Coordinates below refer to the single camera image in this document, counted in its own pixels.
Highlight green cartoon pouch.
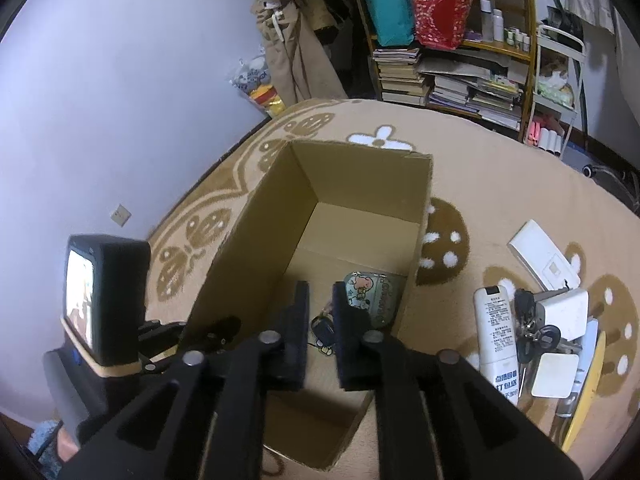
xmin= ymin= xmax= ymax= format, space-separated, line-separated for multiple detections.
xmin=342 ymin=271 xmax=401 ymax=328

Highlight stack of books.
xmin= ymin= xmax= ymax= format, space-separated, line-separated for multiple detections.
xmin=372 ymin=49 xmax=431 ymax=107

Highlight person's left forearm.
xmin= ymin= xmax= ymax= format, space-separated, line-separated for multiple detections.
xmin=27 ymin=420 xmax=81 ymax=466

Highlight red patterned gift bag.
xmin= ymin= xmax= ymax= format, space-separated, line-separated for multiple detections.
xmin=410 ymin=0 xmax=475 ymax=51

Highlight beige hanging coat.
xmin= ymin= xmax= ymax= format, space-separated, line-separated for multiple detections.
xmin=260 ymin=0 xmax=348 ymax=106

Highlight yellow oval plastic case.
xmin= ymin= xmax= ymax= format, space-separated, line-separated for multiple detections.
xmin=560 ymin=331 xmax=607 ymax=453

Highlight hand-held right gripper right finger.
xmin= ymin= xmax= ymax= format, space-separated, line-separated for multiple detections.
xmin=331 ymin=281 xmax=583 ymax=480

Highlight wooden bookshelf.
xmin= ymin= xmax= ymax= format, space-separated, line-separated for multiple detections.
xmin=350 ymin=0 xmax=536 ymax=143

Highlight white flat box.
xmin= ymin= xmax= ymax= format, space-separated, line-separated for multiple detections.
xmin=507 ymin=220 xmax=582 ymax=291

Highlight white power adapter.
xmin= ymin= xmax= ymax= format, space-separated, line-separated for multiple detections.
xmin=542 ymin=287 xmax=590 ymax=342

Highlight white metal rack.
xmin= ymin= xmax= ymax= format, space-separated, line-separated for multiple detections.
xmin=530 ymin=22 xmax=588 ymax=158

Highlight bag of plush toys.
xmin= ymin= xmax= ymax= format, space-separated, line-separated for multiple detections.
xmin=230 ymin=55 xmax=288 ymax=118

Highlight bunch of black keys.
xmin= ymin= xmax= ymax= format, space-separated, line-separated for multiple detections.
xmin=514 ymin=289 xmax=563 ymax=365

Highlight row of small jars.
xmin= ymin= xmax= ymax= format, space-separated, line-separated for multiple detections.
xmin=504 ymin=27 xmax=531 ymax=53

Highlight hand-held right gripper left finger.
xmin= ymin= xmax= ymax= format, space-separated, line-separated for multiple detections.
xmin=59 ymin=280 xmax=311 ymax=480

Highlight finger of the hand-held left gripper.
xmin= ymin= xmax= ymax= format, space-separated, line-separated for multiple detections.
xmin=136 ymin=315 xmax=242 ymax=374

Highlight pile of books and papers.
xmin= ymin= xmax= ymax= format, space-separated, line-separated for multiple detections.
xmin=427 ymin=55 xmax=526 ymax=128

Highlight white square charger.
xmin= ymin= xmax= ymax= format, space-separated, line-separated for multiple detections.
xmin=531 ymin=352 xmax=580 ymax=399

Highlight teal bag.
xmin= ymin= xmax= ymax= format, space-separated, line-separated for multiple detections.
xmin=361 ymin=0 xmax=416 ymax=47

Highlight beige patterned blanket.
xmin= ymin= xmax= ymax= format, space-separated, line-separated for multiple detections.
xmin=147 ymin=97 xmax=640 ymax=480

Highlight cardboard box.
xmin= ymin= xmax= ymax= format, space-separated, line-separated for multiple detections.
xmin=187 ymin=139 xmax=435 ymax=472

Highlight black car key fob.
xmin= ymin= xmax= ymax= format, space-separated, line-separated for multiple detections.
xmin=310 ymin=312 xmax=338 ymax=356

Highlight green tissue packs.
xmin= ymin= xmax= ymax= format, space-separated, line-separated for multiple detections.
xmin=537 ymin=70 xmax=573 ymax=106

